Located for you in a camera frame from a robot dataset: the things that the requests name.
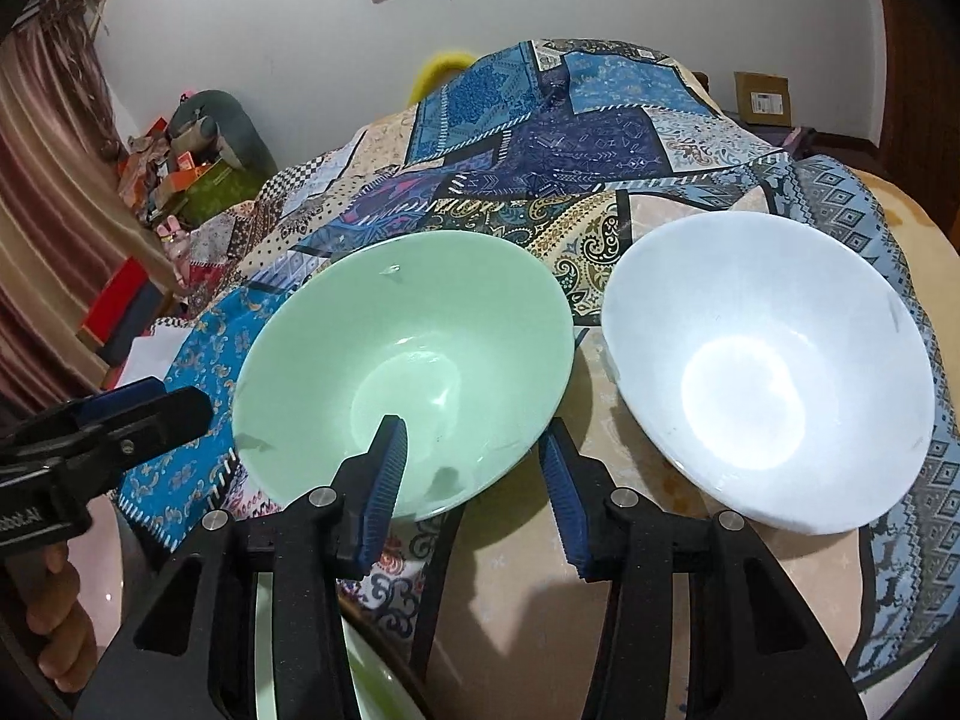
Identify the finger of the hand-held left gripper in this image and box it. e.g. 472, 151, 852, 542
0, 388, 216, 481
15, 377, 172, 436

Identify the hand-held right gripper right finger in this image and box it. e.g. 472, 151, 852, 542
538, 416, 860, 720

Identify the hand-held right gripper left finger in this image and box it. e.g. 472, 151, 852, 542
75, 414, 410, 720

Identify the green bowl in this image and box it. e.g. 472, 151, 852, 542
231, 231, 577, 520

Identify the green plate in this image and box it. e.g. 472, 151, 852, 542
253, 570, 425, 720

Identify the white bowl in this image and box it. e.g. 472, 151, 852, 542
600, 210, 937, 537

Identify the person's left hand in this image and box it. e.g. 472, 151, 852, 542
19, 540, 102, 695

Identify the white cloth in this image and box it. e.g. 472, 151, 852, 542
124, 315, 196, 391

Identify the dark grey box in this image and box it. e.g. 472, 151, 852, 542
101, 289, 162, 365

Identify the red box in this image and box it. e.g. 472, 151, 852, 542
81, 259, 151, 342

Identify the pink rabbit toy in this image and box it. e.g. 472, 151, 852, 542
157, 216, 197, 286

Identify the striped brown curtain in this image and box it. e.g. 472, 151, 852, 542
0, 0, 181, 421

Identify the green box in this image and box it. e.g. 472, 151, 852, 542
184, 161, 263, 226

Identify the pile of colourful packets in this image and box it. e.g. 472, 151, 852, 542
116, 116, 226, 222

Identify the patchwork blanket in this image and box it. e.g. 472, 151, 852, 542
112, 36, 953, 698

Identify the yellow curved foam bar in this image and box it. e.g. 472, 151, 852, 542
409, 49, 481, 102

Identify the cardboard box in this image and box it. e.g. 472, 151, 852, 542
733, 71, 792, 127

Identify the yellow fleece blanket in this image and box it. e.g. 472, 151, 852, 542
855, 169, 960, 361

